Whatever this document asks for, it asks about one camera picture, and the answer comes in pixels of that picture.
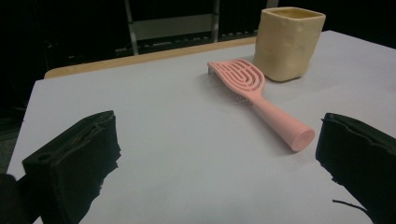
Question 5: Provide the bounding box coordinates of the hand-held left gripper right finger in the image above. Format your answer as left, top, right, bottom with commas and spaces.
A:
315, 112, 396, 224

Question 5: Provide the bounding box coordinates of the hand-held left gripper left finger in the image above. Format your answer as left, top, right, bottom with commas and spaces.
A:
21, 109, 122, 224

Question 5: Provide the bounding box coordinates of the pink hairbrush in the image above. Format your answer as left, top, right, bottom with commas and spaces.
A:
206, 58, 317, 153

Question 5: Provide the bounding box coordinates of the beige square container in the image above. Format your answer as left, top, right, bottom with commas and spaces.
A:
252, 6, 327, 83

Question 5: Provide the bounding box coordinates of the grey metal stand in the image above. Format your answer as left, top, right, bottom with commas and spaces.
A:
123, 0, 280, 56

